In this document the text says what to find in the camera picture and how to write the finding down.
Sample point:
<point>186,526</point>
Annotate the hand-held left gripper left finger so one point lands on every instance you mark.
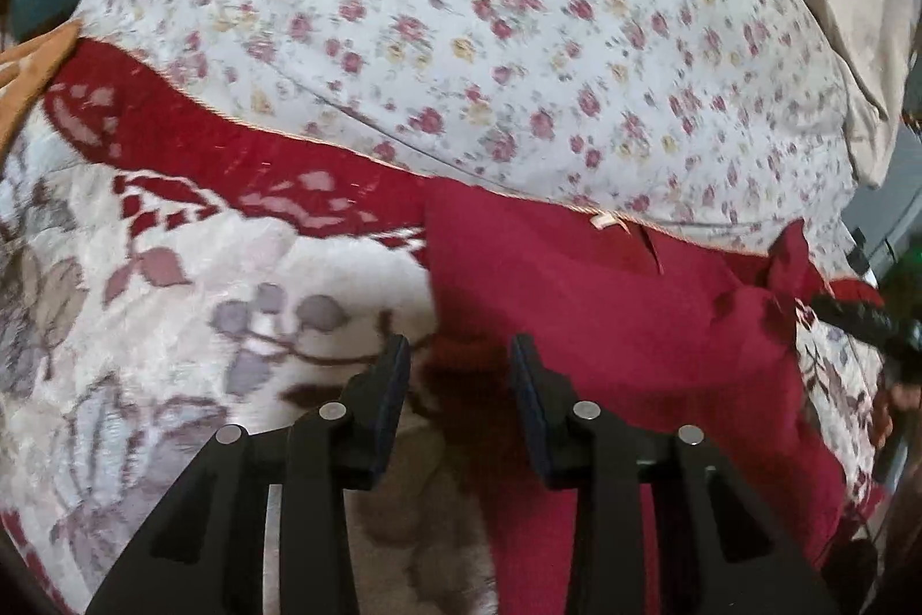
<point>394,413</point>

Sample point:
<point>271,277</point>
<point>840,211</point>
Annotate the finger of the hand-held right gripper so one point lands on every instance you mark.
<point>864,319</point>

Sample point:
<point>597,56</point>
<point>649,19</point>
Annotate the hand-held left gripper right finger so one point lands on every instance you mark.
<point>529,413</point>

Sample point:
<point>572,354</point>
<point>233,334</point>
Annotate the dark red garment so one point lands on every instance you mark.
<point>619,312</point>

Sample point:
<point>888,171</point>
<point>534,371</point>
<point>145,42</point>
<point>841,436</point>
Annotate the grey cabinet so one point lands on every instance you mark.
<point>889,204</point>

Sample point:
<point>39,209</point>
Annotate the red and white floral blanket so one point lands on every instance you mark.
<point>187,269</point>

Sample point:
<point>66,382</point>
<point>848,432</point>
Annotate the floral print quilt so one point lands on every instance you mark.
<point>446,24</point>

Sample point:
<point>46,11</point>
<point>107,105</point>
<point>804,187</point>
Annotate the orange checkered mat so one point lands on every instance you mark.
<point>29,74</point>

